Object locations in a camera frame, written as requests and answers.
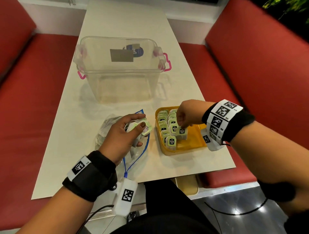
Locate person's right hand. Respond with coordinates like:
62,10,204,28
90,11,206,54
176,99,215,130

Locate clear storage box pink handles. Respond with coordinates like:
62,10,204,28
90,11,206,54
73,35,172,104

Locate black left wristband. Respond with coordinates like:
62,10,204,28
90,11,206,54
62,150,118,203

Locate person's black sleeve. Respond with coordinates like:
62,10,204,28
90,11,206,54
258,179,296,203

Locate tea bag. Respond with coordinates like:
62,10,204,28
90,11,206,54
176,126,189,141

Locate green leafy plant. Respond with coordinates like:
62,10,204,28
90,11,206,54
262,0,309,23

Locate red bench seat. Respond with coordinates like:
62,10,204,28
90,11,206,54
179,0,309,189
0,0,79,231

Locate person's right forearm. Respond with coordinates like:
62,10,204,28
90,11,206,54
230,120,309,217

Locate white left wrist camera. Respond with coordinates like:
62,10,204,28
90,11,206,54
113,177,138,217

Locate yellow tray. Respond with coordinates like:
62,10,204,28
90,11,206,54
155,106,208,157

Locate yellow lid under table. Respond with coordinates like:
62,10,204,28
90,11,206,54
174,175,200,196

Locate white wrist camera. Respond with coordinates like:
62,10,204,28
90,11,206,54
200,128,226,152
113,177,138,217

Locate dark glass window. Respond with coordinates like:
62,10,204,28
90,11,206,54
169,0,219,4

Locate clear zip bag blue seal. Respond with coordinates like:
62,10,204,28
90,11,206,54
94,109,151,180

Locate black and white shoe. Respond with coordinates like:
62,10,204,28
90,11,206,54
126,211,140,223

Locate black right camera cable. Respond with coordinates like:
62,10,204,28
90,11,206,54
204,142,268,216

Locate rows of green-tagged tea bags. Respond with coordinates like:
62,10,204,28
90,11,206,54
157,109,189,152

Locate black wristband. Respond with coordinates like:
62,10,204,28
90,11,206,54
62,150,118,203
201,99,256,143

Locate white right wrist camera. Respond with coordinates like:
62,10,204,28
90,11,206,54
200,128,226,152

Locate person's left hand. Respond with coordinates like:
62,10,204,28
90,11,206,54
98,113,151,166

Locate person's left forearm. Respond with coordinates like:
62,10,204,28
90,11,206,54
15,187,95,234

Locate person's black trousers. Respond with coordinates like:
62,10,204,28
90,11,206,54
111,179,219,234

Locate black right wristband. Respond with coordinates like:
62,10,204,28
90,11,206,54
201,99,256,143

